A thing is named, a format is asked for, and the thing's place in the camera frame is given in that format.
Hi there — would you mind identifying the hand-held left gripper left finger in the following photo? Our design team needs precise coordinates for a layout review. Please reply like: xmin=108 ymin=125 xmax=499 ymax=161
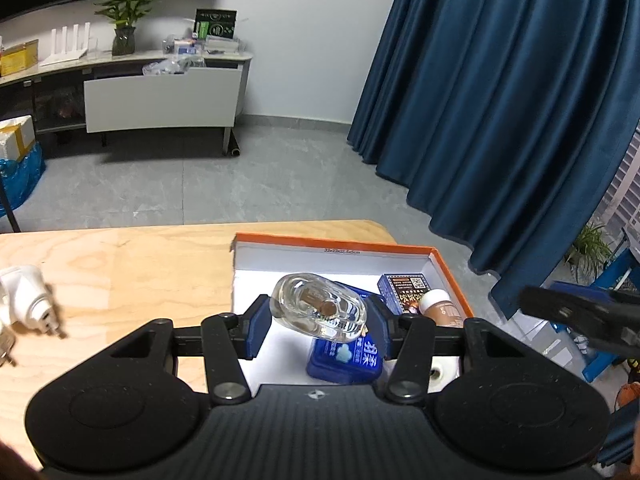
xmin=107 ymin=294 xmax=273 ymax=406

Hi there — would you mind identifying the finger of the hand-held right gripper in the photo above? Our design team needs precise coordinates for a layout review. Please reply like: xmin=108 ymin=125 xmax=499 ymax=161
xmin=517 ymin=282 xmax=640 ymax=356

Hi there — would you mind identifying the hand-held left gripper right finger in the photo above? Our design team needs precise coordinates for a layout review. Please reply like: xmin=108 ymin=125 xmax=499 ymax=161
xmin=367 ymin=294 xmax=526 ymax=406

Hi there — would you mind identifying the red playing card box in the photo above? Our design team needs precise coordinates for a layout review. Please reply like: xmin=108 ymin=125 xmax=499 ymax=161
xmin=377 ymin=273 xmax=431 ymax=314

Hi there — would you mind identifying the blue tin case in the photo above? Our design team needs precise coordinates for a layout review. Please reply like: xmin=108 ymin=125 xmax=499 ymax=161
xmin=306 ymin=285 xmax=385 ymax=386

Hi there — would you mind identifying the pink tube bottle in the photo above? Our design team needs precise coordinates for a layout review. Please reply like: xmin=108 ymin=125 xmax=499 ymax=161
xmin=417 ymin=289 xmax=466 ymax=329

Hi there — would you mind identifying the clear glass bottle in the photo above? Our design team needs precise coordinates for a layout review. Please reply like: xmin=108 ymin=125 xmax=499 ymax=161
xmin=270 ymin=272 xmax=369 ymax=344

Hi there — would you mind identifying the orange white cardboard box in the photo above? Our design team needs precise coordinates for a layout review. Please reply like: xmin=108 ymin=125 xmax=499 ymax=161
xmin=231 ymin=232 xmax=475 ymax=397

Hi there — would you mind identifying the blue plastic stool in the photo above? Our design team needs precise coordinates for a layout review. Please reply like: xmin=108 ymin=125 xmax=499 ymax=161
xmin=580 ymin=247 xmax=640 ymax=382

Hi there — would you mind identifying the thin-leaved potted plant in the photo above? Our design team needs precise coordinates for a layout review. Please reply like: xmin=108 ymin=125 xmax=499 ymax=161
xmin=565 ymin=222 xmax=616 ymax=284

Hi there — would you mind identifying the blue curtain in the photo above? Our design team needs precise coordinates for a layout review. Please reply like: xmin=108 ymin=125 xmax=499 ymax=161
xmin=346 ymin=0 xmax=640 ymax=319

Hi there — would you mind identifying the white tv cabinet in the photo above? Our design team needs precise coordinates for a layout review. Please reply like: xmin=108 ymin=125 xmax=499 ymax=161
xmin=0 ymin=35 xmax=254 ymax=157

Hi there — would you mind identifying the clear plastic bag pile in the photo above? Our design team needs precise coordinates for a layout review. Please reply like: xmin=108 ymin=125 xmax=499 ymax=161
xmin=142 ymin=55 xmax=206 ymax=77

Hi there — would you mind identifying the blue plastic bag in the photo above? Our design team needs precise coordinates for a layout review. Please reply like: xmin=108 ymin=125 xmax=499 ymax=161
xmin=0 ymin=142 xmax=47 ymax=211

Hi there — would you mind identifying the black green box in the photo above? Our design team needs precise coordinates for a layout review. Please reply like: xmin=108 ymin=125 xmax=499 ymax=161
xmin=193 ymin=8 xmax=237 ymax=41

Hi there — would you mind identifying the white yellow cardboard box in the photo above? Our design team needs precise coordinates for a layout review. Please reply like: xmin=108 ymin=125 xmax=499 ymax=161
xmin=0 ymin=115 xmax=37 ymax=164

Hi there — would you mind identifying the white router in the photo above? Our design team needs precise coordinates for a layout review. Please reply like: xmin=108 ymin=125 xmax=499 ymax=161
xmin=39 ymin=22 xmax=99 ymax=67

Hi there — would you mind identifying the potted plant in dark vase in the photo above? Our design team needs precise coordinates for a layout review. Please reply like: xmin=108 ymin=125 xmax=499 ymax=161
xmin=94 ymin=0 xmax=172 ymax=57

